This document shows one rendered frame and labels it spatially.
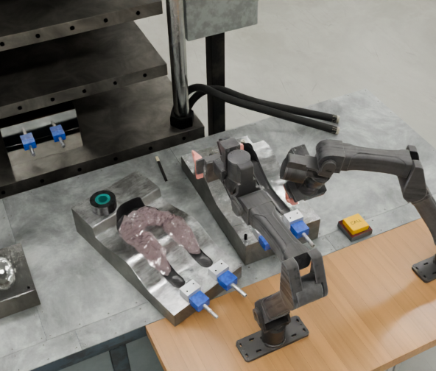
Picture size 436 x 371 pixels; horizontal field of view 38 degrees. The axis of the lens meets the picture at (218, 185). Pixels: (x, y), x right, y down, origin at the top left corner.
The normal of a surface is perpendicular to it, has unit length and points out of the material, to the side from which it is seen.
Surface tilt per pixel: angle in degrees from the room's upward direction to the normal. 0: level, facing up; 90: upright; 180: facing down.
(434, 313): 0
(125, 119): 0
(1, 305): 90
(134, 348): 90
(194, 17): 90
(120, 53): 0
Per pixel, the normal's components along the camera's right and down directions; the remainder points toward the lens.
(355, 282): -0.01, -0.73
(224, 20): 0.43, 0.62
